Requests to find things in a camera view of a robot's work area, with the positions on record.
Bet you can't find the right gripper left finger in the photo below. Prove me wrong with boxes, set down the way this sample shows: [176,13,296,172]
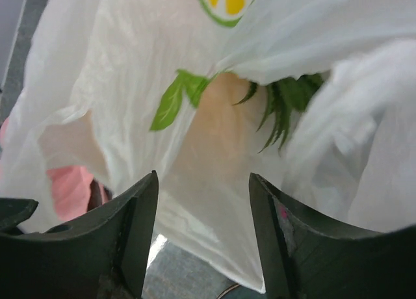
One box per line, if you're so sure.
[1,172,159,298]

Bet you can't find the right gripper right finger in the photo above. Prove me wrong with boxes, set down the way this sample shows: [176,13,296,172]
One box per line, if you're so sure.
[249,174,415,298]

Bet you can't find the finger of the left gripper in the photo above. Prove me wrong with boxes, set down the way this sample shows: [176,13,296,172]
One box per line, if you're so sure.
[0,198,38,233]

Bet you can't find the white plastic bag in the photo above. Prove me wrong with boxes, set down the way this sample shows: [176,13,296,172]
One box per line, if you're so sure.
[1,0,415,292]

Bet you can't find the pink cap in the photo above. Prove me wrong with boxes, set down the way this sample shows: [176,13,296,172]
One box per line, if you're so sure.
[0,116,111,222]

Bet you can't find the fake fruit green leaves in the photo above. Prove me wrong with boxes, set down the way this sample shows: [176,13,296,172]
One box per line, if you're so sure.
[257,72,325,151]

